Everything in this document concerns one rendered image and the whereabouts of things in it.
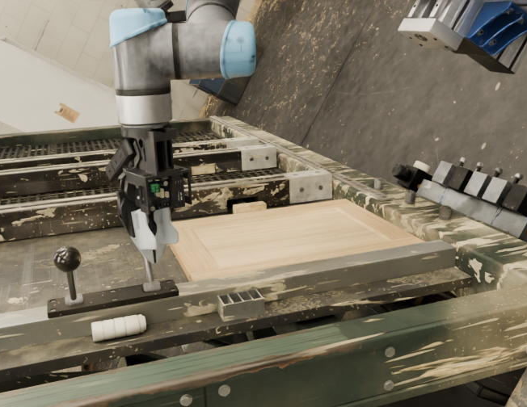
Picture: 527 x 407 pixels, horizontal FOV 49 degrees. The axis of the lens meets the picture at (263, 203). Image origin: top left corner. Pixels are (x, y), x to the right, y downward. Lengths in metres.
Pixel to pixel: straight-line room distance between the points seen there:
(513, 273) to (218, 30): 0.62
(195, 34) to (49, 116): 4.23
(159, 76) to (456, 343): 0.55
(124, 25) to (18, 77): 4.19
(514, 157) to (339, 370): 1.79
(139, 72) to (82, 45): 5.55
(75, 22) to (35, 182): 4.57
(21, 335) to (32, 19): 5.52
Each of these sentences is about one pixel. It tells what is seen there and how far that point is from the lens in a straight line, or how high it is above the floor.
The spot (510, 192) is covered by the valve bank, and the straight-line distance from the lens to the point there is 1.31.
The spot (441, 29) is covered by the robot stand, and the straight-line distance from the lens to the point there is 1.40.
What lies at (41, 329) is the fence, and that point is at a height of 1.53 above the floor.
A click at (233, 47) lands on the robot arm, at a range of 0.78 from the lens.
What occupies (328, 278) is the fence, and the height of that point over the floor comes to 1.12.
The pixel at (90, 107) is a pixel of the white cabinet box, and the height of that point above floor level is 1.22.
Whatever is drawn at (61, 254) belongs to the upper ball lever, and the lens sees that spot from 0.85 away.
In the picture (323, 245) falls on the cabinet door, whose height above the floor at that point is 1.06.
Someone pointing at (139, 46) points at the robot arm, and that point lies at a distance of 0.78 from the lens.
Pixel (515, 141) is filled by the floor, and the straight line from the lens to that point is 2.51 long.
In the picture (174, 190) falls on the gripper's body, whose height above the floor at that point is 1.46.
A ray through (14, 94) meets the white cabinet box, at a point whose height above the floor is 1.78.
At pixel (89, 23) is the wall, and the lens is 6.32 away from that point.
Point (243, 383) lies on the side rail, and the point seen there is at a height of 1.33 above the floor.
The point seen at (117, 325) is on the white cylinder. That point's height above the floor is 1.44.
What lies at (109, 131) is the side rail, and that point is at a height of 1.31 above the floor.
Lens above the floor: 1.68
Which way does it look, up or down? 24 degrees down
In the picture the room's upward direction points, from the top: 66 degrees counter-clockwise
